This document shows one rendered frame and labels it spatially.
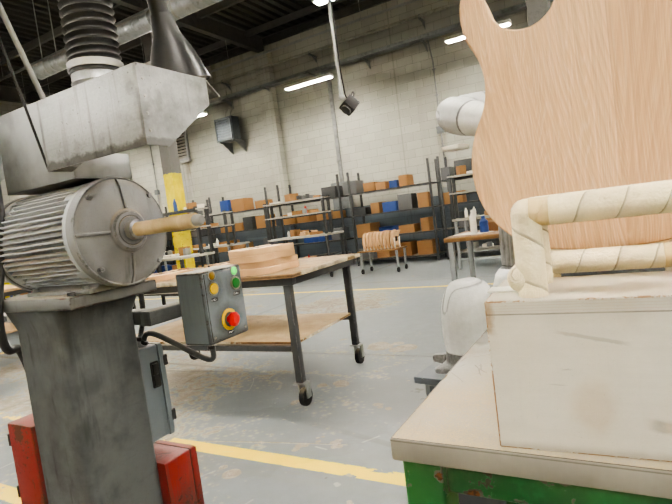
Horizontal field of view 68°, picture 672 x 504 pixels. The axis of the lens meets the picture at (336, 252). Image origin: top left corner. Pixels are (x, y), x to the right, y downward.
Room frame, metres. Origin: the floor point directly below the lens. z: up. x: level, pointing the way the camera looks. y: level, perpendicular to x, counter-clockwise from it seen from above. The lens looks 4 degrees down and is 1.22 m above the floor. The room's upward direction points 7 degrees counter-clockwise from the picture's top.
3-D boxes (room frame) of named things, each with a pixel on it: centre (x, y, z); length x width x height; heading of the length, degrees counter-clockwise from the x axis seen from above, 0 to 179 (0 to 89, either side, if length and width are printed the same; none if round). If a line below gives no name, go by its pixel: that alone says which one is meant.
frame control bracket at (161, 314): (1.37, 0.47, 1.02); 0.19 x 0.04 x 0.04; 150
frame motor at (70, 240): (1.26, 0.63, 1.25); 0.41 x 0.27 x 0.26; 60
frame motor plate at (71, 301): (1.28, 0.69, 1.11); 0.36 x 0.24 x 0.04; 60
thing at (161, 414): (1.42, 0.61, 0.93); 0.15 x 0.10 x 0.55; 60
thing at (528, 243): (0.56, -0.22, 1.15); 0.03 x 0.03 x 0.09
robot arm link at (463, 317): (1.53, -0.39, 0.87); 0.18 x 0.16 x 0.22; 104
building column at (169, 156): (10.86, 3.28, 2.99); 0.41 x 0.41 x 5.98; 60
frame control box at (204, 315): (1.42, 0.44, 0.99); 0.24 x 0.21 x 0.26; 60
